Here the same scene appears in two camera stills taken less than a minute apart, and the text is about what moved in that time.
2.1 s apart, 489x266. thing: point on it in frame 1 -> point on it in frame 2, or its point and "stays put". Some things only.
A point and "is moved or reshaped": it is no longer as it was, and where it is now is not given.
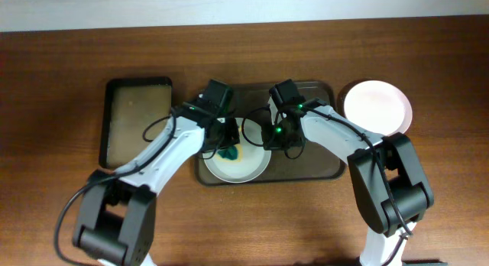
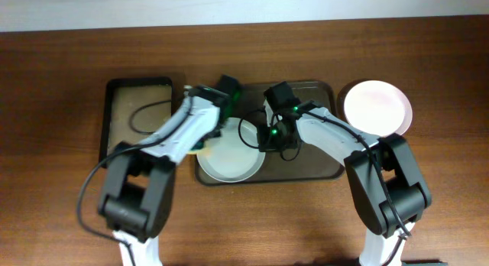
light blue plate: (244, 161) stays put
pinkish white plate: (378, 107) stays put
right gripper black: (271, 144) stays put
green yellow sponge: (230, 153) is moved or reshaped
